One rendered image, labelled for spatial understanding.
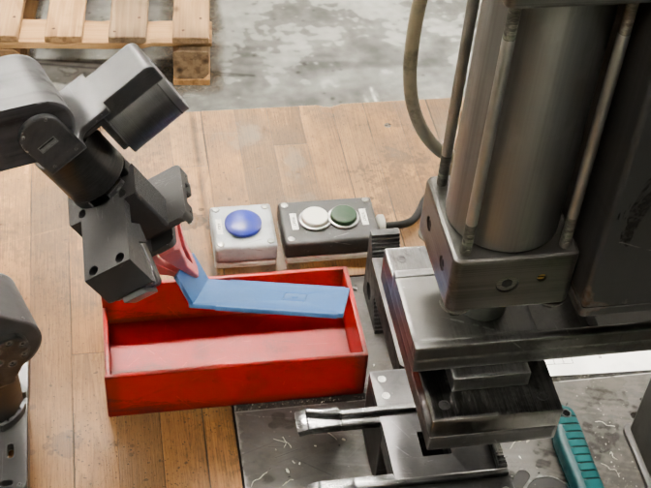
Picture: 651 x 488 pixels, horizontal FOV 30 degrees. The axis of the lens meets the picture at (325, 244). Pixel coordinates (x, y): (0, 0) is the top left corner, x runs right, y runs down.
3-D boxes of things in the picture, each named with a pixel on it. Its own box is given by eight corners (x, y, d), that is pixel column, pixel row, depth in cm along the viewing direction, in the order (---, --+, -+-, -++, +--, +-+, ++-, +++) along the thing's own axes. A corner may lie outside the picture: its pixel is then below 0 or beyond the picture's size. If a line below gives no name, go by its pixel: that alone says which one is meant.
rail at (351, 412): (337, 426, 109) (339, 409, 108) (480, 411, 112) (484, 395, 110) (339, 431, 109) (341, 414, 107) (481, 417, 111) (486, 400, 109)
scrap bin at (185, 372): (104, 323, 125) (100, 284, 121) (342, 304, 129) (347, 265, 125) (108, 417, 116) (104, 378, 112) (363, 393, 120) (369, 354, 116)
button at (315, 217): (298, 220, 135) (299, 206, 134) (325, 218, 135) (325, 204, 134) (302, 238, 133) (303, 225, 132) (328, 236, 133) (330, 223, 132)
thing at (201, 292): (190, 281, 116) (190, 252, 116) (350, 291, 115) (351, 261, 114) (173, 306, 110) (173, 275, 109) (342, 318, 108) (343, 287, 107)
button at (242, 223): (223, 222, 134) (223, 208, 133) (259, 219, 135) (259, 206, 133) (227, 247, 131) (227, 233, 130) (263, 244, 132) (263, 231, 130)
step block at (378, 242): (362, 289, 131) (370, 229, 124) (389, 287, 131) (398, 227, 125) (374, 334, 126) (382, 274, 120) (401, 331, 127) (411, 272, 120)
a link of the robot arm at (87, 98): (161, 70, 106) (86, -16, 96) (203, 126, 101) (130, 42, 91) (57, 153, 106) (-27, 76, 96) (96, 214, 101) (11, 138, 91)
